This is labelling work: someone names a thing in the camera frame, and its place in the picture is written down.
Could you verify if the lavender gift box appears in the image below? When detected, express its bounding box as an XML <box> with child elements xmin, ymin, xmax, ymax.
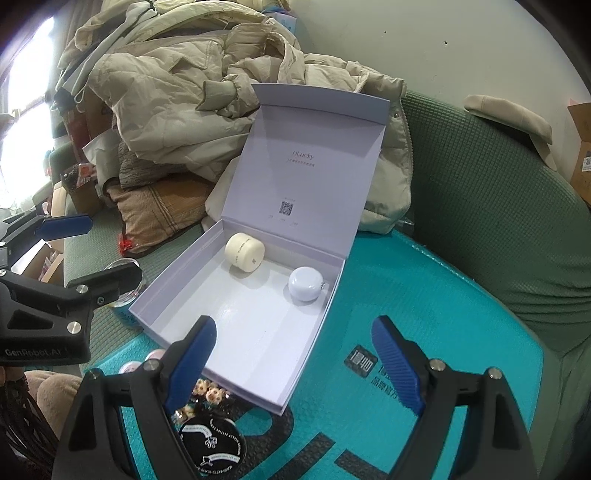
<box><xmin>128</xmin><ymin>83</ymin><xmax>386</xmax><ymax>414</ymax></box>

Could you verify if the black round tin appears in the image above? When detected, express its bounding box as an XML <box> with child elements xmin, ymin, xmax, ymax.
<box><xmin>178</xmin><ymin>406</ymin><xmax>247</xmax><ymax>480</ymax></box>

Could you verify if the brown striped cushion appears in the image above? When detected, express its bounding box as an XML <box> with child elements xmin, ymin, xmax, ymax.
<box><xmin>105</xmin><ymin>178</ymin><xmax>218</xmax><ymax>257</ymax></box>

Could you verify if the grey brown knit cloth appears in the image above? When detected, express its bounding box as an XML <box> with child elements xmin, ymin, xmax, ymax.
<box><xmin>117</xmin><ymin>138</ymin><xmax>204</xmax><ymax>190</ymax></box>

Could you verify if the teal printed mat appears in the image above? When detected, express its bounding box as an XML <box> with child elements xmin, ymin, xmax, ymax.
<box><xmin>90</xmin><ymin>228</ymin><xmax>559</xmax><ymax>480</ymax></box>

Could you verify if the clear glass jar teal label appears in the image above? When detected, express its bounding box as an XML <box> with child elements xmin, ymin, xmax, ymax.
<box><xmin>104</xmin><ymin>259</ymin><xmax>147</xmax><ymax>324</ymax></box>

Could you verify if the cream round jar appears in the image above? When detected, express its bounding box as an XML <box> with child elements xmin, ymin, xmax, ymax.
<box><xmin>225</xmin><ymin>232</ymin><xmax>266</xmax><ymax>278</ymax></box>

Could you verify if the green sofa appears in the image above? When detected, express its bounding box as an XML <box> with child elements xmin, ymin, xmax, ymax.
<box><xmin>48</xmin><ymin>90</ymin><xmax>591</xmax><ymax>480</ymax></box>

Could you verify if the beige folded cloth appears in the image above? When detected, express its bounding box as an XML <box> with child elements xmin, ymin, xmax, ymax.
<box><xmin>463</xmin><ymin>95</ymin><xmax>558</xmax><ymax>171</ymax></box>

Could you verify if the brown cardboard box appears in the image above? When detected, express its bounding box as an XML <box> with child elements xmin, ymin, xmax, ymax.
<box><xmin>567</xmin><ymin>99</ymin><xmax>591</xmax><ymax>206</ymax></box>

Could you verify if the beige fleece clothing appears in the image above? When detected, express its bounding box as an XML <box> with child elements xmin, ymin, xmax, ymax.
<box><xmin>25</xmin><ymin>373</ymin><xmax>84</xmax><ymax>432</ymax></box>

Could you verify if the lavender round jar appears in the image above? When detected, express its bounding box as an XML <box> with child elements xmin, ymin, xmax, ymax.
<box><xmin>288</xmin><ymin>266</ymin><xmax>329</xmax><ymax>303</ymax></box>

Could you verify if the beige puffer jacket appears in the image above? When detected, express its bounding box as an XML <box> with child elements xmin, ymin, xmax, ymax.
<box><xmin>85</xmin><ymin>23</ymin><xmax>413</xmax><ymax>232</ymax></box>

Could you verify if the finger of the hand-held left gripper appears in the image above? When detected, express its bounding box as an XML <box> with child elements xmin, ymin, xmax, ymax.
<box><xmin>0</xmin><ymin>264</ymin><xmax>143</xmax><ymax>342</ymax></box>
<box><xmin>0</xmin><ymin>213</ymin><xmax>93</xmax><ymax>273</ymax></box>

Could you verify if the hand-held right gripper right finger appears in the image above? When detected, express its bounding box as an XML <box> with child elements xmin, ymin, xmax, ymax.
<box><xmin>372</xmin><ymin>315</ymin><xmax>532</xmax><ymax>480</ymax></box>

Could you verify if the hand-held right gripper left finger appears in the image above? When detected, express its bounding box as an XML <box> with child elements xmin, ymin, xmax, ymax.
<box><xmin>55</xmin><ymin>315</ymin><xmax>218</xmax><ymax>480</ymax></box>

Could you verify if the cream quilted coat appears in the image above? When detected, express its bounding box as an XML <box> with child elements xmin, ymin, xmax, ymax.
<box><xmin>60</xmin><ymin>0</ymin><xmax>301</xmax><ymax>61</ymax></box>

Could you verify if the small open cardboard box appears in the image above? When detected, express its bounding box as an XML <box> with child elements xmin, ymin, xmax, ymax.
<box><xmin>60</xmin><ymin>164</ymin><xmax>105</xmax><ymax>217</ymax></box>

